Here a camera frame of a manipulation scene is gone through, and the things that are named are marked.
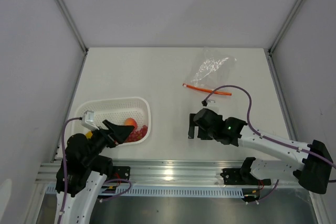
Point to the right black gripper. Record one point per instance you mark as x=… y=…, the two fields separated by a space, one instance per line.
x=192 y=125

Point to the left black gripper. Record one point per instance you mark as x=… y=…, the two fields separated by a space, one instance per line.
x=119 y=132

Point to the orange peach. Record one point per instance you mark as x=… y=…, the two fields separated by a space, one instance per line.
x=131 y=122

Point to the red grape bunch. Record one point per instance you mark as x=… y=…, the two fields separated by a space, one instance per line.
x=137 y=135

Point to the clear zip top bag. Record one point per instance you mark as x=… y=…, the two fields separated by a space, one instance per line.
x=209 y=70

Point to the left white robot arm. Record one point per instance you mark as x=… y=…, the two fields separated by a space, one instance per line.
x=84 y=170

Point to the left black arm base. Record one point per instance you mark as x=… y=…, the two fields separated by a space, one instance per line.
x=121 y=172

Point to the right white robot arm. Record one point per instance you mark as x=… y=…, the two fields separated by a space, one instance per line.
x=309 y=164

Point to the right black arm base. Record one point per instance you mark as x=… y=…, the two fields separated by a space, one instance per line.
x=238 y=176

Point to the white perforated plastic basket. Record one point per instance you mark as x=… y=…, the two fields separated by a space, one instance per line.
x=117 y=110

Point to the yellow fruit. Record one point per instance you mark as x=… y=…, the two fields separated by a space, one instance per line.
x=89 y=135

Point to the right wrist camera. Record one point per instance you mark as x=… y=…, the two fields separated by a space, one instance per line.
x=208 y=102

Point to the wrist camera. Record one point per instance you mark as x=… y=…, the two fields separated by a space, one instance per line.
x=208 y=102
x=87 y=121

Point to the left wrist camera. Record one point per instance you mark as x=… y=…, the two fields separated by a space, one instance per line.
x=87 y=121

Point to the aluminium mounting rail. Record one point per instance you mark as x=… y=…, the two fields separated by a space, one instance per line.
x=167 y=173

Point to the white slotted cable duct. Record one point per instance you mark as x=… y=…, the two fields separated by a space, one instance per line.
x=159 y=191

